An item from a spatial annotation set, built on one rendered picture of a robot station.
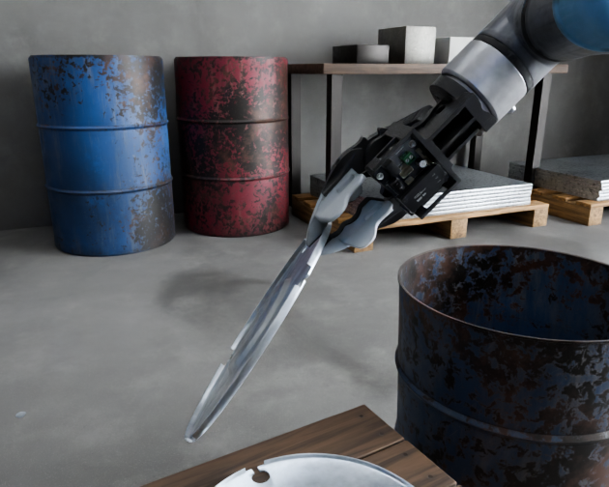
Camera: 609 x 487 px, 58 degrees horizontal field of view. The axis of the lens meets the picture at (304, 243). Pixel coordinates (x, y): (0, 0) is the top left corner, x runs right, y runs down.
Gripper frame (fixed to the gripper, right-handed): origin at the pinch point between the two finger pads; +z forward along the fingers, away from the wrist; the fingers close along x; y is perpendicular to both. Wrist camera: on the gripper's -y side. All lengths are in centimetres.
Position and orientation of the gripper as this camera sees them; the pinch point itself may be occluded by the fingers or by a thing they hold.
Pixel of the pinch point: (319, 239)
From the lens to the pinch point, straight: 58.3
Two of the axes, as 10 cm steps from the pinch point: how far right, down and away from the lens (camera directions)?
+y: 1.4, 3.0, -9.4
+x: 7.0, 6.4, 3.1
